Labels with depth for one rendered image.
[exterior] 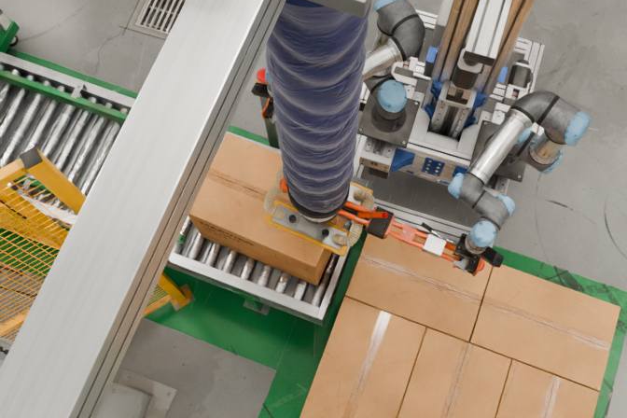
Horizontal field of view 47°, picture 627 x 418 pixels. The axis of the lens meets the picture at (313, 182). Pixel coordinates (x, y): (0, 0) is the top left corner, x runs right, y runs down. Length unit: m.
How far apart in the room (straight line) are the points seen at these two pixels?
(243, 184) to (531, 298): 1.42
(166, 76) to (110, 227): 0.21
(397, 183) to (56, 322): 3.14
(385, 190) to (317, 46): 2.46
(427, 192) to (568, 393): 1.21
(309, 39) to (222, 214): 1.72
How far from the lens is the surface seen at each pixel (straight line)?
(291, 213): 2.84
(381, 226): 2.71
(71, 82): 3.92
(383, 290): 3.42
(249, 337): 3.94
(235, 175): 3.15
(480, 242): 2.39
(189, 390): 3.97
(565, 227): 4.25
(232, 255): 3.47
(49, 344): 0.91
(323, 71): 1.59
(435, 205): 3.90
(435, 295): 3.44
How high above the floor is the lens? 3.89
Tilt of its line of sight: 71 degrees down
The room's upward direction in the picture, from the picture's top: 3 degrees counter-clockwise
